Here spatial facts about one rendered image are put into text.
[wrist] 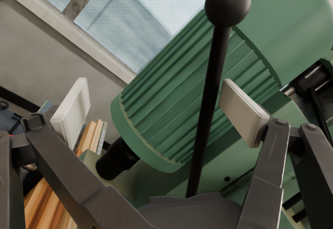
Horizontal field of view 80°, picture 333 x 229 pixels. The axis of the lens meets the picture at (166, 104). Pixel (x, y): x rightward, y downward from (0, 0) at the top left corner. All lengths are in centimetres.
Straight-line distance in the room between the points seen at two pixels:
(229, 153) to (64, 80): 167
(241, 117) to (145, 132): 16
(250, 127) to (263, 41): 14
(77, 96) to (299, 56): 26
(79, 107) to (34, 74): 177
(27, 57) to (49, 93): 33
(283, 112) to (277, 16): 15
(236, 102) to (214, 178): 24
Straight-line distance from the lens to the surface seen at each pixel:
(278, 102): 36
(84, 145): 67
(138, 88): 31
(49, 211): 51
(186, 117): 28
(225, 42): 18
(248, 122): 17
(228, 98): 20
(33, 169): 53
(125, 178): 48
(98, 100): 195
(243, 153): 38
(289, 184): 41
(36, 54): 186
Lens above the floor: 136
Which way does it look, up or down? 15 degrees down
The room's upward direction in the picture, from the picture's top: 47 degrees clockwise
